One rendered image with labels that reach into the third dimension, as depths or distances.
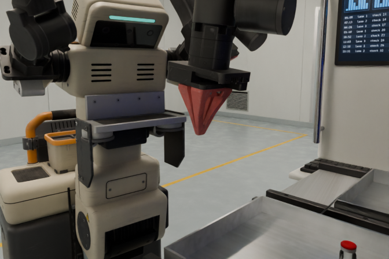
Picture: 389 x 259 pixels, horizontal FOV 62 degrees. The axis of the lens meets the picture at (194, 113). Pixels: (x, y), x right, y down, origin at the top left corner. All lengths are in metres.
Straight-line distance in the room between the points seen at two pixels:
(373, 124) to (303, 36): 5.20
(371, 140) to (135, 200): 0.83
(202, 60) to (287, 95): 6.12
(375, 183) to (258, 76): 6.00
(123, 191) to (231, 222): 0.41
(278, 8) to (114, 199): 0.71
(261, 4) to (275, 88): 6.27
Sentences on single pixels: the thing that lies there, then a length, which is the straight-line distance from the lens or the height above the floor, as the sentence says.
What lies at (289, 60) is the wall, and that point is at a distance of 6.50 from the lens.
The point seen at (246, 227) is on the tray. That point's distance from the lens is 0.63.
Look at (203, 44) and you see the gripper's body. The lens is 0.42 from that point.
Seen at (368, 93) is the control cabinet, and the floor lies 1.07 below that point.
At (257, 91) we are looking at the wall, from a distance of 6.86.
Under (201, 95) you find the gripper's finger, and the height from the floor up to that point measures 1.14.
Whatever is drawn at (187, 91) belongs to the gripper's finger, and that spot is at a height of 1.14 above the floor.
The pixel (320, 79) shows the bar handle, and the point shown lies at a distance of 1.27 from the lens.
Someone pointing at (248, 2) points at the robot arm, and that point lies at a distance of 0.40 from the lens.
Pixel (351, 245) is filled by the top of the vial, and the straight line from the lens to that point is 0.53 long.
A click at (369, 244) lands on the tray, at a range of 0.62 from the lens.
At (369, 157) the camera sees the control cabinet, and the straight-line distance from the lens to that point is 1.32.
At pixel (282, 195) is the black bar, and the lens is 0.73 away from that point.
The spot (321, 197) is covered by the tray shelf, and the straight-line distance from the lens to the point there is 0.80.
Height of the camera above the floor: 1.18
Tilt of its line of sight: 9 degrees down
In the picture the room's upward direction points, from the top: straight up
